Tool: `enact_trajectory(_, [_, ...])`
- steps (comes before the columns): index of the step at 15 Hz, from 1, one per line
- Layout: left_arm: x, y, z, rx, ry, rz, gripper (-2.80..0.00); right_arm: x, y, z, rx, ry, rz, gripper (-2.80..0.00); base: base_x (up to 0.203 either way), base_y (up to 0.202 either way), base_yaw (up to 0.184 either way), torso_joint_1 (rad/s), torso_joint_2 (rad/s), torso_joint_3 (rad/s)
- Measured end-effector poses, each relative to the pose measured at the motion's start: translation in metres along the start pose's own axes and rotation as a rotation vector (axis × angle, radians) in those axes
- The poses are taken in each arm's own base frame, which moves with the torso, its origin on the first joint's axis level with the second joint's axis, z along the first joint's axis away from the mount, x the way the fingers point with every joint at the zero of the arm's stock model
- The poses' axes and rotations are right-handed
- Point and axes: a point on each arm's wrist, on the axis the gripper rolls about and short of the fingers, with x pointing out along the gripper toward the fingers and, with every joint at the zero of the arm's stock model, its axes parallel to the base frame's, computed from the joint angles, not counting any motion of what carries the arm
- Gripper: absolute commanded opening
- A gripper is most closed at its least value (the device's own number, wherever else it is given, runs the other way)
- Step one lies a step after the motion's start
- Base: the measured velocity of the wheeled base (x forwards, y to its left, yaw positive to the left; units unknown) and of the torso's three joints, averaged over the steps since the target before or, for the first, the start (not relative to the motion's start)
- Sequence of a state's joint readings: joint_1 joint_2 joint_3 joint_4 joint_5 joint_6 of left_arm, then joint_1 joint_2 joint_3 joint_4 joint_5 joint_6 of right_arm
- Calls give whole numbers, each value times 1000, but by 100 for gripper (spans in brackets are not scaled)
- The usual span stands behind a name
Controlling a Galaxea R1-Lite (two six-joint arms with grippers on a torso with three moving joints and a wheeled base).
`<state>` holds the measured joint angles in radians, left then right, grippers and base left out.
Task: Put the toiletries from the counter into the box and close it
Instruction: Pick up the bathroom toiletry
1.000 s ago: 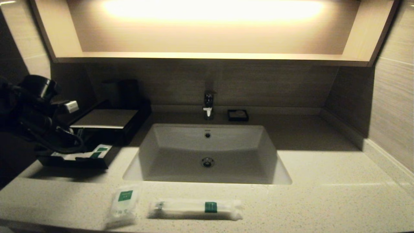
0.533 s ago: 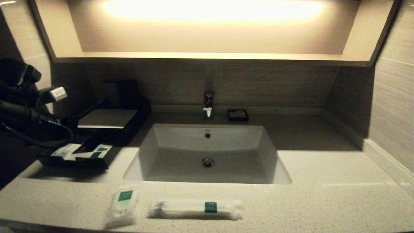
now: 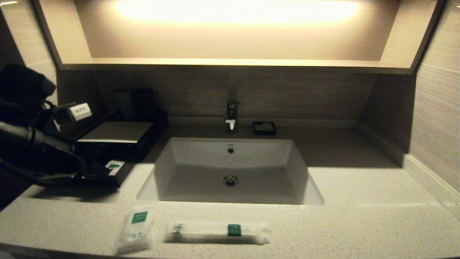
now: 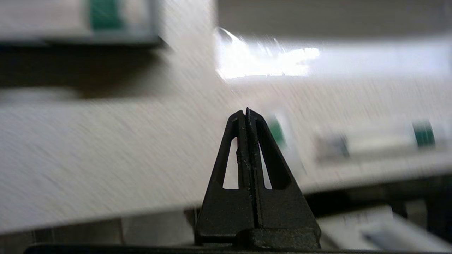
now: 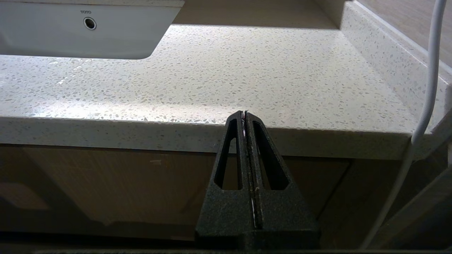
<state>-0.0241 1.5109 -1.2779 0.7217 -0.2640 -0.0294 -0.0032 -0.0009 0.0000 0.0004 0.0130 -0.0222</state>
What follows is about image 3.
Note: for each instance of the white ceramic sink basin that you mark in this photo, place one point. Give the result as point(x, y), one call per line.
point(201, 187)

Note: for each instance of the wooden wall niche shelf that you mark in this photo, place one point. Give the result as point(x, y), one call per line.
point(64, 36)

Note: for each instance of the chrome faucet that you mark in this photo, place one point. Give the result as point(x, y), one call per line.
point(232, 115)

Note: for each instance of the chrome sink drain plug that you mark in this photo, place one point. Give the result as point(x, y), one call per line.
point(230, 180)

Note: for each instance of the long toothbrush packet green label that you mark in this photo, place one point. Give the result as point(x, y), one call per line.
point(212, 230)

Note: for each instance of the grey cup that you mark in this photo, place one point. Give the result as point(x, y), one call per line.
point(125, 104)

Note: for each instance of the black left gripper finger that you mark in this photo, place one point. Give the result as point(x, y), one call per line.
point(91, 177)
point(99, 168)

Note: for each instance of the small white green-label packet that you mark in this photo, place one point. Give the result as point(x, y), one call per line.
point(138, 230)

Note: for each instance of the small black soap dish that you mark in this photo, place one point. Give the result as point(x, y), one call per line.
point(256, 132)

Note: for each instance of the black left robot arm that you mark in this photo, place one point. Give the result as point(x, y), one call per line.
point(21, 93)

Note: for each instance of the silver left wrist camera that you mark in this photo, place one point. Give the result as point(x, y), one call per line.
point(81, 112)

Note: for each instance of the black rectangular box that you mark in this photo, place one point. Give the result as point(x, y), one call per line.
point(118, 133)

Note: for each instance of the warm light strip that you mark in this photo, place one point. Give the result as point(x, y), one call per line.
point(237, 10)

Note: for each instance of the pale soap bar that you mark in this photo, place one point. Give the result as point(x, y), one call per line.
point(265, 126)

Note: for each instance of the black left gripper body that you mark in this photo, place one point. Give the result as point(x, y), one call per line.
point(61, 162)

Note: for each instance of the black cup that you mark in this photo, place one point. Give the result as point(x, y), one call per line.
point(145, 104)

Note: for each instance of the black amenity drawer box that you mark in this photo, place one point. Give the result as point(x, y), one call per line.
point(116, 180)

